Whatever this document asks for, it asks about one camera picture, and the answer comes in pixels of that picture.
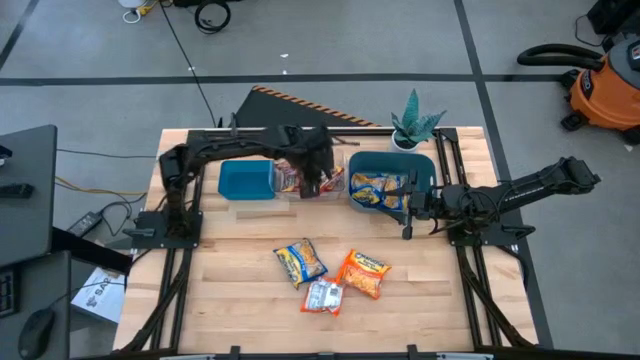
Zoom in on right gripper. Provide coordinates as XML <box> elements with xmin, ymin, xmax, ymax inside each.
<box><xmin>381</xmin><ymin>168</ymin><xmax>447</xmax><ymax>241</ymax></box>

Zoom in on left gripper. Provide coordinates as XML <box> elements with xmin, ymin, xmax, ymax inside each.
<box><xmin>285</xmin><ymin>124</ymin><xmax>336</xmax><ymax>200</ymax></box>

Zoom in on orange Maruchan chicken noodle pack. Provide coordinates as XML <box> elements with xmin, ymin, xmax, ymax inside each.
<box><xmin>335</xmin><ymin>248</ymin><xmax>393</xmax><ymax>300</ymax></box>

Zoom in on orange noodle pack label side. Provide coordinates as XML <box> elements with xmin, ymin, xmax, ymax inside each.
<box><xmin>300</xmin><ymin>277</ymin><xmax>345</xmax><ymax>317</ymax></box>

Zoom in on clear plastic bin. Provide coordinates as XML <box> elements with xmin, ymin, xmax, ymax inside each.
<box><xmin>273</xmin><ymin>149</ymin><xmax>347</xmax><ymax>202</ymax></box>

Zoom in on large teal plastic bin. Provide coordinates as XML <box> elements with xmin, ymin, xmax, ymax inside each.
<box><xmin>347</xmin><ymin>150</ymin><xmax>439</xmax><ymax>214</ymax></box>

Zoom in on small blue plastic bin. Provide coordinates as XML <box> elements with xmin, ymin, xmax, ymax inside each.
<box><xmin>217</xmin><ymin>159</ymin><xmax>276</xmax><ymax>201</ymax></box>

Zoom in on black ramp with striped edge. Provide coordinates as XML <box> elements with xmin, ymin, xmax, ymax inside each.
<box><xmin>234</xmin><ymin>84</ymin><xmax>382</xmax><ymax>129</ymax></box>

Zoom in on potted teal plant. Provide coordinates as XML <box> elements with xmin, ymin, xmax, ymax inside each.
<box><xmin>389</xmin><ymin>88</ymin><xmax>447</xmax><ymax>153</ymax></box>

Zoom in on black power adapter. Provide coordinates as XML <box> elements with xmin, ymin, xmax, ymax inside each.
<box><xmin>66</xmin><ymin>211</ymin><xmax>104</xmax><ymax>239</ymax></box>

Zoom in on black desk support beam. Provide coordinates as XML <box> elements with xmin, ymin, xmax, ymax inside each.
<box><xmin>49</xmin><ymin>227</ymin><xmax>134</xmax><ymax>276</ymax></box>

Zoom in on orange shop vacuum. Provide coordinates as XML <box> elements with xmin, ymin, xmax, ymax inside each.
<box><xmin>559</xmin><ymin>34</ymin><xmax>640</xmax><ymax>146</ymax></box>

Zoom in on white printed cardboard box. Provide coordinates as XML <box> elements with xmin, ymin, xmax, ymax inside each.
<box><xmin>69</xmin><ymin>267</ymin><xmax>126</xmax><ymax>325</ymax></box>

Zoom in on dark grey desk with keyboard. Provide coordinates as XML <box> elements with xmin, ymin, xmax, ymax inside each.
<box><xmin>0</xmin><ymin>249</ymin><xmax>71</xmax><ymax>360</ymax></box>

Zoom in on black equipment case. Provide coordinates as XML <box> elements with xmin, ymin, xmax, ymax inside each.
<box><xmin>587</xmin><ymin>0</ymin><xmax>640</xmax><ymax>37</ymax></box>

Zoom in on black flat desk device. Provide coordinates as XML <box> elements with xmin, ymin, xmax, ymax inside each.
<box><xmin>0</xmin><ymin>183</ymin><xmax>35</xmax><ymax>199</ymax></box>

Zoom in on black computer mouse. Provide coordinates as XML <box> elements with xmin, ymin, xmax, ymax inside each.
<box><xmin>17</xmin><ymin>307</ymin><xmax>56</xmax><ymax>360</ymax></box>

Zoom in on dark keyboard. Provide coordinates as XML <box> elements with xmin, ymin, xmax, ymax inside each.
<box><xmin>0</xmin><ymin>269</ymin><xmax>21</xmax><ymax>319</ymax></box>

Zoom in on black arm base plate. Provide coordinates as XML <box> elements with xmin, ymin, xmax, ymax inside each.
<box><xmin>124</xmin><ymin>209</ymin><xmax>204</xmax><ymax>250</ymax></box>
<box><xmin>447</xmin><ymin>219</ymin><xmax>536</xmax><ymax>247</ymax></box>

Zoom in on black metal table frame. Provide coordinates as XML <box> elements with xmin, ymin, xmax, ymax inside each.
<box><xmin>119</xmin><ymin>127</ymin><xmax>534</xmax><ymax>354</ymax></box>

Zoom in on long black floor cable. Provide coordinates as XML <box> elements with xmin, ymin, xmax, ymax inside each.
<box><xmin>158</xmin><ymin>0</ymin><xmax>221</xmax><ymax>129</ymax></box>

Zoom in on coiled black cable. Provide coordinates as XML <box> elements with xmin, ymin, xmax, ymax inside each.
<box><xmin>193</xmin><ymin>0</ymin><xmax>232</xmax><ymax>35</ymax></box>

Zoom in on yellow floor cable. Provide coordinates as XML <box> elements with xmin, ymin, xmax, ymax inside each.
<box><xmin>54</xmin><ymin>175</ymin><xmax>149</xmax><ymax>197</ymax></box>

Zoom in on thin black floor cable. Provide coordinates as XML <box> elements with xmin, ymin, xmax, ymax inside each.
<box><xmin>56</xmin><ymin>148</ymin><xmax>160</xmax><ymax>159</ymax></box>

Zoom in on black vacuum hose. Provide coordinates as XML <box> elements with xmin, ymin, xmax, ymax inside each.
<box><xmin>517</xmin><ymin>43</ymin><xmax>606</xmax><ymax>71</ymax></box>

